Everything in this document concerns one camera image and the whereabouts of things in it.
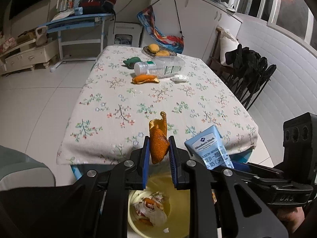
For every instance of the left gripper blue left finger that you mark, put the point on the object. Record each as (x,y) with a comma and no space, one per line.
(145,161)

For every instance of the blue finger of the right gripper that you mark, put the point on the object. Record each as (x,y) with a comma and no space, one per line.
(244,167)

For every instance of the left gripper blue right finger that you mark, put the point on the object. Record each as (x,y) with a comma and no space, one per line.
(172,159)

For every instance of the orange peel piece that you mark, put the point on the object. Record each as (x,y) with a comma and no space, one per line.
(141,79)
(159,144)

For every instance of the blue milk carton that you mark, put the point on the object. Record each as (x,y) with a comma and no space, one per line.
(209,147)

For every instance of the snack bag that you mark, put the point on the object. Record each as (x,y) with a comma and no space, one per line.
(147,216)

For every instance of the white tissue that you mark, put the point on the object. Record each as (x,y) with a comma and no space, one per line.
(179,78)

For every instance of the person's right hand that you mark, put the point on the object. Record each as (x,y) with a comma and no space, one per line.
(291,218)

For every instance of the orange peel in basin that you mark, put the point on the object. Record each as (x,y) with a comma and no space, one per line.
(152,203)

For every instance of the floral white tablecloth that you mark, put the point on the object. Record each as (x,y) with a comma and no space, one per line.
(112,114)

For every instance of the wooden chair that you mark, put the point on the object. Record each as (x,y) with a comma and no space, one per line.
(225,73)

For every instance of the yellow plastic basin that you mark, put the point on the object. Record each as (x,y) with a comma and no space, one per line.
(177,209)

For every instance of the clear plastic bottle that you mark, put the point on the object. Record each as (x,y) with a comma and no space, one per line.
(162,67)

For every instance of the green toy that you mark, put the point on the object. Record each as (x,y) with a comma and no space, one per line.
(129,63)

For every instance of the yellow mango right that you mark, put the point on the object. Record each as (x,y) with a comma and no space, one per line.
(162,53)

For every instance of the yellow mango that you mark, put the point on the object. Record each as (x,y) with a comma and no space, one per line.
(153,48)
(162,53)

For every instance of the black clothes on chair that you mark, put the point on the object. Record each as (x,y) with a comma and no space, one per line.
(249,68)

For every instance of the yellow mango left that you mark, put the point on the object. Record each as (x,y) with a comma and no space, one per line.
(153,48)

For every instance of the fruit plate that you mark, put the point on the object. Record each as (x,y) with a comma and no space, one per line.
(172,53)

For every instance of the white pillow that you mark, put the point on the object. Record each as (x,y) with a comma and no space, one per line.
(228,43)

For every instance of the white stool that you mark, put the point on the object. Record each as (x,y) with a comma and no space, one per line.
(124,34)

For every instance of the blue study desk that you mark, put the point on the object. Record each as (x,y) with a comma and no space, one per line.
(76,23)

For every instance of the white tv cabinet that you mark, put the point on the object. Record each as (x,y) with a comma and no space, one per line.
(27,55)

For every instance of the white jug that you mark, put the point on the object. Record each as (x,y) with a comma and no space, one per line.
(41,35)

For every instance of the dark backpack on desk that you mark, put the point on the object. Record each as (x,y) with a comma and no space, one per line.
(98,6)

